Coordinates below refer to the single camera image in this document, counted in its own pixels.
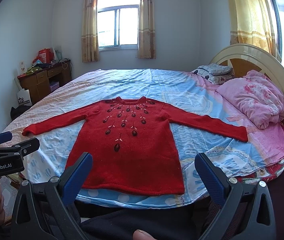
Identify back window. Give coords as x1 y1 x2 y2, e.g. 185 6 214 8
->
98 0 140 50

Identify pink floral folded quilt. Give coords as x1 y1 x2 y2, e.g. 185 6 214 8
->
216 70 284 129

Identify beige curtain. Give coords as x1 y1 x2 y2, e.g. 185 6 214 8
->
138 0 156 59
81 0 100 63

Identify grey patterned pillow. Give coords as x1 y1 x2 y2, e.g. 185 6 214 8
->
191 63 235 85

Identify left beige curtain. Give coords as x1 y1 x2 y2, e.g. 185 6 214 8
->
81 0 100 63

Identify red embroidered knit sweater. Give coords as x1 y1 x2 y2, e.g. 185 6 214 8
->
23 97 248 196

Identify brown wooden desk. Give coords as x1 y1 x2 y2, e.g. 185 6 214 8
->
17 59 72 105

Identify blue pink bed sheet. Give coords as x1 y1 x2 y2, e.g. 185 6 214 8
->
7 69 284 209

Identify white paper bag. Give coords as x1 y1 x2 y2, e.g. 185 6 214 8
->
17 88 32 106

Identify yellow side curtain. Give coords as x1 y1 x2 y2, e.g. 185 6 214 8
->
228 0 281 61

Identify cream wooden headboard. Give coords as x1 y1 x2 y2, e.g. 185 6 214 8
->
210 44 284 94

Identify black bag on floor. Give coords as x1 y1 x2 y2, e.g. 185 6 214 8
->
10 105 31 121

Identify right beige curtain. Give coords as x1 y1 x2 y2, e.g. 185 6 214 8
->
138 0 156 59

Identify red gift bag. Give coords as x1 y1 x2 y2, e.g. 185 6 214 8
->
38 48 54 63

